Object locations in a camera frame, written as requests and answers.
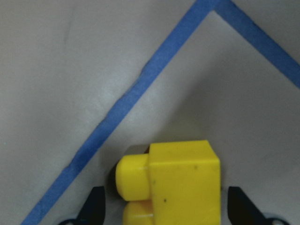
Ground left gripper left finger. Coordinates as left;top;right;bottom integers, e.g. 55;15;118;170
59;186;106;225

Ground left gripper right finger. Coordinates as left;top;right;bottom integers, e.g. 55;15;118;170
227;186;288;225

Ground yellow toy block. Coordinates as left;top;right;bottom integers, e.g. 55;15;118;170
115;140;221;225

